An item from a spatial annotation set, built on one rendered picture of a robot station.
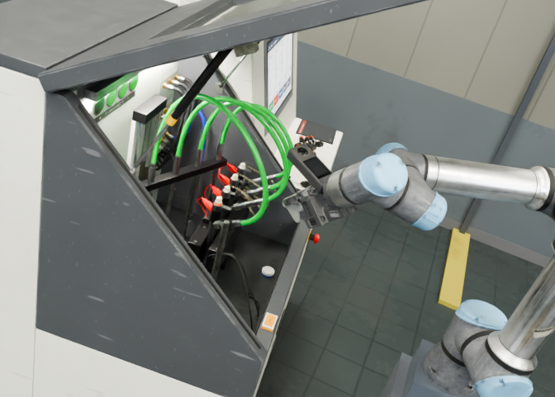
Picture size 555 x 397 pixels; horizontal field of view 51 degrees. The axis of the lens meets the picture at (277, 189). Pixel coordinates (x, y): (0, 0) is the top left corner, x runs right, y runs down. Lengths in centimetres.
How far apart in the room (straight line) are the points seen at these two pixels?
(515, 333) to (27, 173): 111
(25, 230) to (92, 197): 22
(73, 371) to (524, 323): 111
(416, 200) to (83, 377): 102
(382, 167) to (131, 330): 78
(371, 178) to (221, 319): 54
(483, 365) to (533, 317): 17
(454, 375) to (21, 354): 113
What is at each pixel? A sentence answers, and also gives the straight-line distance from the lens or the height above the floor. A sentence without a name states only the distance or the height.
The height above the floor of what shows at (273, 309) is 95.
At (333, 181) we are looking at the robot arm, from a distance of 111.
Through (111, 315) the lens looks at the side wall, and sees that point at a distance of 150.
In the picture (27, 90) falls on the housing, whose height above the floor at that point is 144.
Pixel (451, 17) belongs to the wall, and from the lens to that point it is 382.
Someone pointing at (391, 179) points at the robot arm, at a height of 154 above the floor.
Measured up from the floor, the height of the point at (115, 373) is 74.
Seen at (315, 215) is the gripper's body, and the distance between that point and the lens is 118.
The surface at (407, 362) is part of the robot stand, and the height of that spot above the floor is 80.
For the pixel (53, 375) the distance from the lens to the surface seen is 174.
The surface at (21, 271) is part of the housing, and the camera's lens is 155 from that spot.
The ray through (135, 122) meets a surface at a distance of 162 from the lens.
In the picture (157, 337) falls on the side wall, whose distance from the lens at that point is 148.
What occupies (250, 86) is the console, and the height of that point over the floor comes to 132.
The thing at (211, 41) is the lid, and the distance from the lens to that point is 106.
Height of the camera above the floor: 197
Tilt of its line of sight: 30 degrees down
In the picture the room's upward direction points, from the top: 16 degrees clockwise
